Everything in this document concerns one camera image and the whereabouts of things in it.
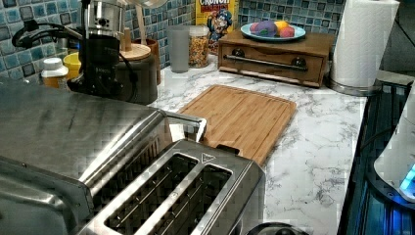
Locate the dark canister with wooden lid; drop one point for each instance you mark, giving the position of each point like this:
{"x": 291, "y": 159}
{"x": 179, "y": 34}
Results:
{"x": 131, "y": 91}

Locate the bamboo cutting board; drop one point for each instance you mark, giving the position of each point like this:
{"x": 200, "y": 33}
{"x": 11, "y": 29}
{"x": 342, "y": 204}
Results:
{"x": 249, "y": 121}

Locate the light blue plate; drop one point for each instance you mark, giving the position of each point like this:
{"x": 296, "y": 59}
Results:
{"x": 299, "y": 33}

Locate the frosted plastic cup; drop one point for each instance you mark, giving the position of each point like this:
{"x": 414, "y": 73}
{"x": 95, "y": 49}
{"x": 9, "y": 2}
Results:
{"x": 178, "y": 47}

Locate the yellow toy lemon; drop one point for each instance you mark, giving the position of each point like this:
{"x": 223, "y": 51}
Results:
{"x": 281, "y": 24}

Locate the yellow cup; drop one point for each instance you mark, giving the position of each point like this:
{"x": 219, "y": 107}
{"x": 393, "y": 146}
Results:
{"x": 72, "y": 62}

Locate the white-capped bottle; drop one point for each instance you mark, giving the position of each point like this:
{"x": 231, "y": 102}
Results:
{"x": 54, "y": 73}

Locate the clear lidded cereal jar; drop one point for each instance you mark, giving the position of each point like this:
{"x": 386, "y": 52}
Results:
{"x": 198, "y": 46}

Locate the yellow cereal box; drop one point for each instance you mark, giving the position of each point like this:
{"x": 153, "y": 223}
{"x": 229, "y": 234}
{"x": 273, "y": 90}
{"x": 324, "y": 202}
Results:
{"x": 219, "y": 16}

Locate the wooden stick utensil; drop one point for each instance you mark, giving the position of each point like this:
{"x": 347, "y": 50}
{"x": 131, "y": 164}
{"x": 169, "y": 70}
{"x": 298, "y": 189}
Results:
{"x": 141, "y": 24}

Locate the silver two-slot toaster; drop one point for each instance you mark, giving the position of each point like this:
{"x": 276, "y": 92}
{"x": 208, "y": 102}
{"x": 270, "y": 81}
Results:
{"x": 191, "y": 189}

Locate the wooden drawer box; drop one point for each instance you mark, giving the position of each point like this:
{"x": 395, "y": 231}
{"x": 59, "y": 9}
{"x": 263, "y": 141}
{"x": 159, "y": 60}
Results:
{"x": 302, "y": 61}

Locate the red toy strawberry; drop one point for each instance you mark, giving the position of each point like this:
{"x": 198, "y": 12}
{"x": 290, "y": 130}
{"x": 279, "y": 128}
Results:
{"x": 287, "y": 32}
{"x": 253, "y": 27}

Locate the purple toy fruit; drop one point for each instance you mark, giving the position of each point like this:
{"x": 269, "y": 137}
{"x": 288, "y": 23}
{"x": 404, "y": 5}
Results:
{"x": 266, "y": 28}

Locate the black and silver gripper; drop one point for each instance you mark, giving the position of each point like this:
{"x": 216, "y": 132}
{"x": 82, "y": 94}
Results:
{"x": 101, "y": 24}

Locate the white paper towel roll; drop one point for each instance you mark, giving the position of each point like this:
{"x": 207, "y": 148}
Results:
{"x": 363, "y": 36}

